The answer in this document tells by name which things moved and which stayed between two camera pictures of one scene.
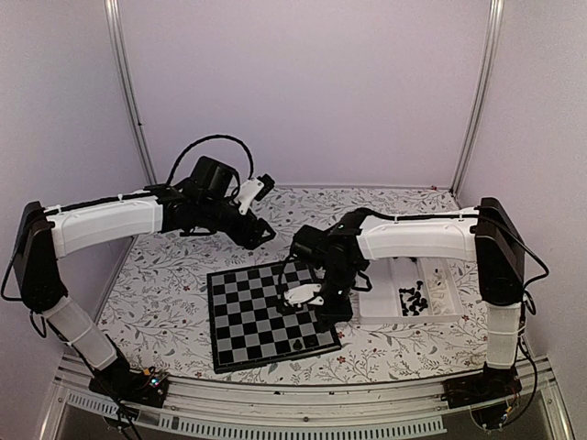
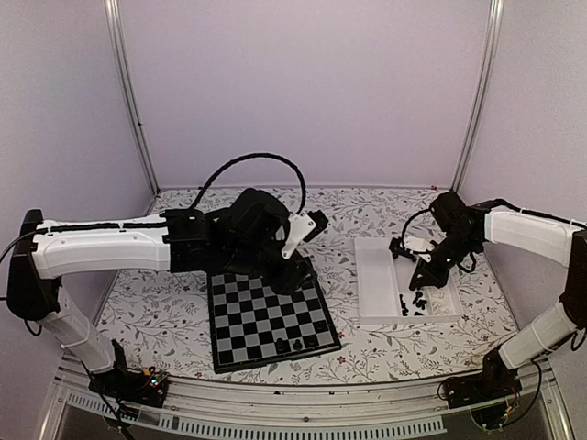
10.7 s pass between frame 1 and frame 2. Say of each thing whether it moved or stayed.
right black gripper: moved
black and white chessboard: stayed
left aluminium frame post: stayed
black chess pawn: stayed
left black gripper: moved
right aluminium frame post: stayed
